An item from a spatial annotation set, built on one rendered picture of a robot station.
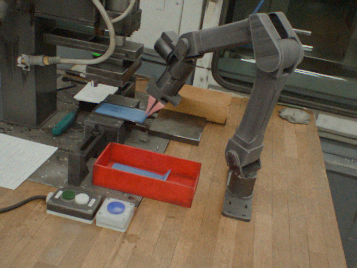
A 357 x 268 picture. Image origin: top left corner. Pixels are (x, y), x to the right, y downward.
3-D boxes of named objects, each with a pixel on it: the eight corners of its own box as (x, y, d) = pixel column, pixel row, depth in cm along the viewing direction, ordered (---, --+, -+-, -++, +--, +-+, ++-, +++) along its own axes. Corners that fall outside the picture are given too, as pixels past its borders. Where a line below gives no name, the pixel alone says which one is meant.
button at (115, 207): (121, 220, 89) (121, 213, 88) (103, 216, 90) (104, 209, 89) (127, 209, 93) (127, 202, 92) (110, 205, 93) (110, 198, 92)
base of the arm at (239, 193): (227, 189, 94) (257, 196, 93) (234, 147, 112) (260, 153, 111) (221, 216, 98) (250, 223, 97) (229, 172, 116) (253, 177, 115)
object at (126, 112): (146, 124, 115) (147, 114, 114) (94, 112, 117) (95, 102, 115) (153, 114, 121) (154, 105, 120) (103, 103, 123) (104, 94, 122)
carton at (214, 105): (224, 127, 141) (229, 107, 138) (154, 112, 144) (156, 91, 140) (228, 112, 152) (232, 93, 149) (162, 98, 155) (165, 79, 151)
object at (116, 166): (161, 193, 102) (163, 184, 100) (103, 177, 104) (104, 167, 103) (169, 178, 108) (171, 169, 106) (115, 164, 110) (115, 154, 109)
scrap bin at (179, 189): (190, 208, 99) (194, 188, 96) (92, 184, 102) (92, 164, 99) (198, 181, 109) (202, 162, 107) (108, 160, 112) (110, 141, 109)
